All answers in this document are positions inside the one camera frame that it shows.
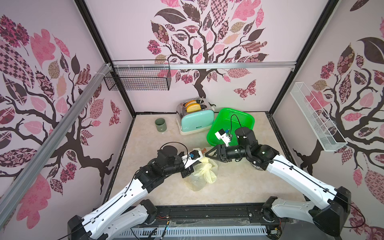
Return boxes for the aluminium frame bar back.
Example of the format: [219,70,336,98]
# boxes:
[114,61,297,70]

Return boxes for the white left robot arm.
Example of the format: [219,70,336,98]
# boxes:
[65,146,203,240]

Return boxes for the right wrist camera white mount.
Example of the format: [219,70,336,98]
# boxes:
[215,129,233,147]

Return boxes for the mint green toaster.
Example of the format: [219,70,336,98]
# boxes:
[176,98,215,136]

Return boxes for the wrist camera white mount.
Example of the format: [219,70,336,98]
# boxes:
[215,129,233,147]
[182,150,203,169]

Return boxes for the front bread slice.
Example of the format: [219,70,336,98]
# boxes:
[186,103,202,113]

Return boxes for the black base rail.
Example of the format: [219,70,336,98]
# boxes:
[140,203,299,227]

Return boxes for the back bread slice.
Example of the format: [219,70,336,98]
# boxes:
[184,100,197,107]

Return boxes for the green plastic basket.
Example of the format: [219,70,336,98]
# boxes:
[207,108,255,146]

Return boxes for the bread slice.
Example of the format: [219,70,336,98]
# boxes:
[184,100,197,107]
[186,103,202,113]

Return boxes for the aluminium frame bar left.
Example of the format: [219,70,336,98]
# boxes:
[1,63,112,227]

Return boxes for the white vented cable duct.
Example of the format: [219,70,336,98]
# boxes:
[115,225,268,240]

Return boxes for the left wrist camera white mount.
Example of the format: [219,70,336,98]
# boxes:
[182,150,203,169]

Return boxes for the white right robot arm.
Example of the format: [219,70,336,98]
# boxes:
[205,127,352,237]

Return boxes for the white wire wall shelf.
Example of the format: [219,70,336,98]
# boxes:
[290,82,348,152]

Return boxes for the green ceramic cup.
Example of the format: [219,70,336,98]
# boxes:
[155,118,167,133]

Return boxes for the aluminium frame bar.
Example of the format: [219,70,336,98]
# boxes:
[1,63,112,227]
[114,61,297,70]

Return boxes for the cream plastic bag orange print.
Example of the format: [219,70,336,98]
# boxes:
[184,148,219,192]

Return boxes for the black wire wall basket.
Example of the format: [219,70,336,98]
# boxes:
[104,60,172,91]

